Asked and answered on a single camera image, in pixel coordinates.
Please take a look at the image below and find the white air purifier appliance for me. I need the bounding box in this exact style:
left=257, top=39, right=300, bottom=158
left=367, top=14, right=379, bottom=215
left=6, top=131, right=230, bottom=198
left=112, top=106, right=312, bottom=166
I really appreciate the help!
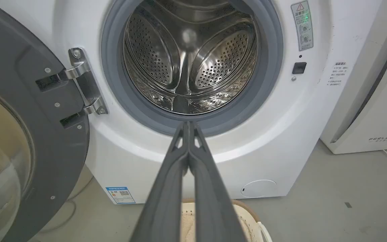
left=320, top=0, right=387, bottom=155

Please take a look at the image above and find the white front-load washing machine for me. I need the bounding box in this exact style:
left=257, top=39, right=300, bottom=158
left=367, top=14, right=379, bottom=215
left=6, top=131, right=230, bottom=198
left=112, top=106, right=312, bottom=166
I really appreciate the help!
left=0, top=0, right=384, bottom=205

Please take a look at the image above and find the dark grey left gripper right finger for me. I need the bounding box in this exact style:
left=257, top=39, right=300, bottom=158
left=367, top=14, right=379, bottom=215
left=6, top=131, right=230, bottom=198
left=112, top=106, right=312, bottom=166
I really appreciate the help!
left=189, top=122, right=248, bottom=242

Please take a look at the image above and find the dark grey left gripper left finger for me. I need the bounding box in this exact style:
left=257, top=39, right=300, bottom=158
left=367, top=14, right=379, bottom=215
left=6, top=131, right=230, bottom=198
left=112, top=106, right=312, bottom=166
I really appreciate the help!
left=130, top=121, right=189, bottom=242

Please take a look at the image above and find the thin grey floor cable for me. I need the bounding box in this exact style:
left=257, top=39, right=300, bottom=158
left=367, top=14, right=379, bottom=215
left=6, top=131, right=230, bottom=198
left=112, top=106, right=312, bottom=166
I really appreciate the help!
left=38, top=175, right=94, bottom=234

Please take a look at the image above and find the grey washing machine door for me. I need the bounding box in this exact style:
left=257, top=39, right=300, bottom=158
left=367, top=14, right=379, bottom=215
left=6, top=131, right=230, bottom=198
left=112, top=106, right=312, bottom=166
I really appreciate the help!
left=0, top=0, right=90, bottom=242

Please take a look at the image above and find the cream plastic laundry basket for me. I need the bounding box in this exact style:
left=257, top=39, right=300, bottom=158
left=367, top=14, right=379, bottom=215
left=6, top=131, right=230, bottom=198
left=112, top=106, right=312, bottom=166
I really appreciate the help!
left=179, top=199, right=273, bottom=242

